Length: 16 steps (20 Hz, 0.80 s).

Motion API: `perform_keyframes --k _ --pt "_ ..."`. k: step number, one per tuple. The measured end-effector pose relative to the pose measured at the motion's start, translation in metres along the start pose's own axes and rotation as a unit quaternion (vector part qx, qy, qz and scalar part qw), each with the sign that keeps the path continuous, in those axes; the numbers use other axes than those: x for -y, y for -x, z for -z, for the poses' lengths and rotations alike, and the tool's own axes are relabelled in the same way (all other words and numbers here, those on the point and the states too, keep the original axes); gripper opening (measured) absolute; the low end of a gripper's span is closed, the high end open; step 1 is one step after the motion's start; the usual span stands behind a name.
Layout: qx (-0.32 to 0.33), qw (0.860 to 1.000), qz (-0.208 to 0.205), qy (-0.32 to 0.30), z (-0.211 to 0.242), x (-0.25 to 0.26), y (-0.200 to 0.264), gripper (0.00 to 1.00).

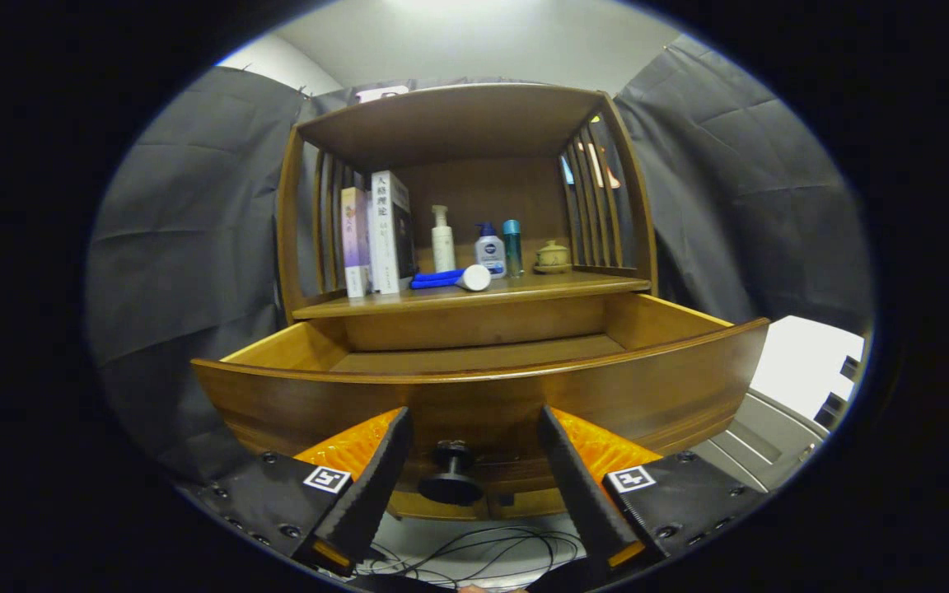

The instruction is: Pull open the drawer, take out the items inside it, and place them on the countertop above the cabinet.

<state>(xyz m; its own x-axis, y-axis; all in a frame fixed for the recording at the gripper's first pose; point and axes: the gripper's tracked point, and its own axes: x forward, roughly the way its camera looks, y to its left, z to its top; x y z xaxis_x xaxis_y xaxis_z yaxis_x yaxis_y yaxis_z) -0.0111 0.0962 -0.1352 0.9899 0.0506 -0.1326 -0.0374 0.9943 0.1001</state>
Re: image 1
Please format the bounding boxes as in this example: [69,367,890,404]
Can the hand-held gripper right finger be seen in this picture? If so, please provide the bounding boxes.
[537,405,772,581]

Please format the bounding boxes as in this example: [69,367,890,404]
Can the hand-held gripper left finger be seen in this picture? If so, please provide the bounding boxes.
[182,407,414,577]

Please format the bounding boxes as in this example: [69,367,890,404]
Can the brown wooden drawer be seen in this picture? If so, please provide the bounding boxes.
[191,292,770,507]

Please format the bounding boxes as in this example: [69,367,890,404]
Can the brown wooden cabinet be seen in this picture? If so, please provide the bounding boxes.
[275,82,659,521]

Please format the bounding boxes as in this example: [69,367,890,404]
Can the blue folded cloth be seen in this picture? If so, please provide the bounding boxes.
[410,268,467,290]

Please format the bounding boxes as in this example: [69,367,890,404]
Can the tan lidded teacup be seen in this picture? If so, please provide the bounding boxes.
[533,240,573,275]

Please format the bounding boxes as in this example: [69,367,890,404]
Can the purple book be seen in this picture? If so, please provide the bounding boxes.
[340,186,372,299]

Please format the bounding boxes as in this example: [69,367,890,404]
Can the white pump bottle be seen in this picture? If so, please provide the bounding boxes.
[431,205,456,273]

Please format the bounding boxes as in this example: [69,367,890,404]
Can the white and black book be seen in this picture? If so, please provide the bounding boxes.
[369,170,418,296]

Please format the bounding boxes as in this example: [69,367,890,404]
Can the white bottle with blue cap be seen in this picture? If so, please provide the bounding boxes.
[474,222,507,279]

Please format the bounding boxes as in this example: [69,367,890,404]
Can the teal slim bottle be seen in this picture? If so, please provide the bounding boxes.
[503,219,523,278]

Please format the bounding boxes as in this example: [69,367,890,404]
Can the black backdrop cloth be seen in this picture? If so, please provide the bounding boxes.
[87,37,875,487]

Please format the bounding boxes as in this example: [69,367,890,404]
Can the black cables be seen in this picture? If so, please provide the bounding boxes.
[355,527,587,590]

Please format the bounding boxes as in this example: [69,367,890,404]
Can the grey metal frame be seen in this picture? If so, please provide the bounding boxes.
[689,387,830,495]

